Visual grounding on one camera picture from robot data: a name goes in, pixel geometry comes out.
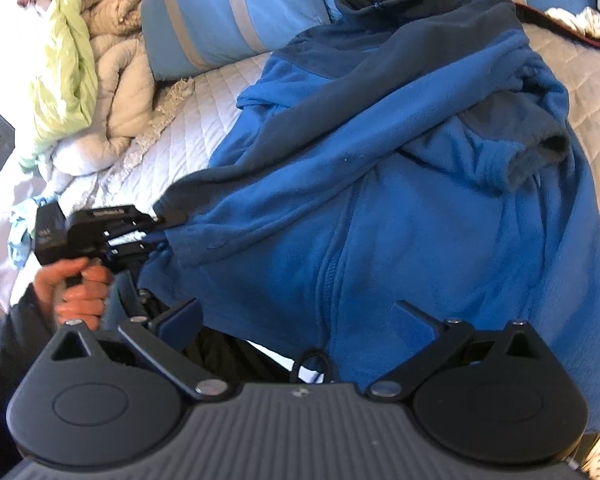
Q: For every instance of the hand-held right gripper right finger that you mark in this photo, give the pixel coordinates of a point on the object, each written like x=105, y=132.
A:
x=415, y=322

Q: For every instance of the green blanket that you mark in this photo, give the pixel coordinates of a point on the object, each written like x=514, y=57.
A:
x=65, y=75

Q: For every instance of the person's left forearm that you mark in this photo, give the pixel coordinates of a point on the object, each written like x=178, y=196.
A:
x=10, y=345

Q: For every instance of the blue fleece jacket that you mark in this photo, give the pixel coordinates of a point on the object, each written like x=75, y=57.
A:
x=380, y=185

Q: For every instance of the quilted bedspread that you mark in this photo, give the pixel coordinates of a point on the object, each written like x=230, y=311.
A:
x=190, y=125

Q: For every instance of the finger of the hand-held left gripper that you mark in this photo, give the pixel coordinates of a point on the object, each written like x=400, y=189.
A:
x=165, y=219
x=145, y=246

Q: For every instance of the light blue cloth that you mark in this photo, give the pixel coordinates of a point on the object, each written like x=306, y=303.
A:
x=22, y=230

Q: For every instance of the person's dark clothing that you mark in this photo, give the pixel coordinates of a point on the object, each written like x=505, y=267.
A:
x=240, y=360

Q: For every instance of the beige comforter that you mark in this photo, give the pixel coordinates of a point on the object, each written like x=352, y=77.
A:
x=120, y=60

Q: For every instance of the white crumpled cloth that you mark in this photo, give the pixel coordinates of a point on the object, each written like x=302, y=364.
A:
x=577, y=20

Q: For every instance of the white fringed throw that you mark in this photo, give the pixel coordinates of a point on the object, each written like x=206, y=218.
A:
x=165, y=110

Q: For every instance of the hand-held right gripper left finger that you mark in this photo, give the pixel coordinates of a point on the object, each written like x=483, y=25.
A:
x=180, y=322

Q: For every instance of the person's left hand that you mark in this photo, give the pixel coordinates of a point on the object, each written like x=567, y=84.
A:
x=87, y=295

